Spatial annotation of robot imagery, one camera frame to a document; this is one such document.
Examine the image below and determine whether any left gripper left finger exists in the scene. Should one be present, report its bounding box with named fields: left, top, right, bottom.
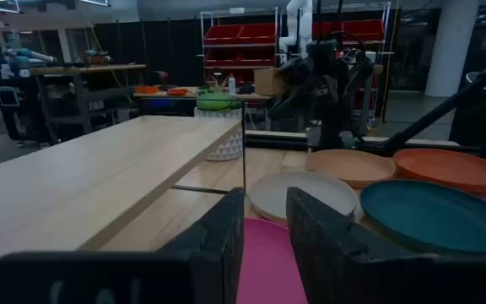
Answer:
left=158, top=187, right=246, bottom=304

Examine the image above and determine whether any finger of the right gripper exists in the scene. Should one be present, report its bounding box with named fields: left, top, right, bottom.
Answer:
left=267, top=57, right=311, bottom=119
left=348, top=54, right=375, bottom=96

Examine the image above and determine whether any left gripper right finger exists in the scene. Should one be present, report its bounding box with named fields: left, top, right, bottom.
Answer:
left=285, top=187, right=400, bottom=304

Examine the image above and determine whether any pink plate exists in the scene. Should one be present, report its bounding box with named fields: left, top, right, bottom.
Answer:
left=236, top=217, right=310, bottom=304

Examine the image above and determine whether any grey plate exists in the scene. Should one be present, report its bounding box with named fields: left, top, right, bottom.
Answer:
left=247, top=171, right=359, bottom=225

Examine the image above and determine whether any terracotta plate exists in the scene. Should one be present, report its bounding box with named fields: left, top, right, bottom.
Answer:
left=305, top=148, right=397, bottom=190

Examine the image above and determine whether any dark blue teal plate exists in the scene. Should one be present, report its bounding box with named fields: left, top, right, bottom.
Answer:
left=359, top=179, right=486, bottom=257

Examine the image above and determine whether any bright orange plate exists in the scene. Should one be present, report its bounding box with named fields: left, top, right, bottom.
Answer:
left=392, top=147, right=486, bottom=196

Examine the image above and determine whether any wooden shelf with black legs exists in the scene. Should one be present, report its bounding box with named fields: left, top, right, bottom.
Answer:
left=0, top=114, right=246, bottom=280

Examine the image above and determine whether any cardboard box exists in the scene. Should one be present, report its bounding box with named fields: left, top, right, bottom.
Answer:
left=253, top=67, right=287, bottom=97

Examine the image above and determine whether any metal rack with red bins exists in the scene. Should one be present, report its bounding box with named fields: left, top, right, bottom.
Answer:
left=199, top=6, right=280, bottom=85
left=310, top=2, right=392, bottom=123

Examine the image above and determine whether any spiky small plant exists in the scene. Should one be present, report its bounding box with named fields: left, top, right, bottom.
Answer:
left=207, top=75, right=230, bottom=94

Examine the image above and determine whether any green plant in pot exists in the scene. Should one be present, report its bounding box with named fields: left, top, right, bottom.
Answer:
left=195, top=91, right=243, bottom=112

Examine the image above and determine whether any white triangle pattern pot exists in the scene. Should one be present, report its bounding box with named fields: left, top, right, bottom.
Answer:
left=192, top=107, right=244, bottom=162

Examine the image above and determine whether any white round pillar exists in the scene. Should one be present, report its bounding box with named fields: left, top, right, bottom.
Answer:
left=424, top=0, right=480, bottom=98

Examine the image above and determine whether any light wooden background table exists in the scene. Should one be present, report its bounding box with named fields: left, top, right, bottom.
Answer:
left=132, top=86, right=274, bottom=102

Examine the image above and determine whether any wooden top workbench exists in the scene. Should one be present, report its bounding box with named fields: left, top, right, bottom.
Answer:
left=30, top=62, right=148, bottom=134

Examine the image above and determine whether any black cart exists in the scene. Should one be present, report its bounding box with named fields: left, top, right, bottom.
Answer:
left=0, top=78, right=57, bottom=147

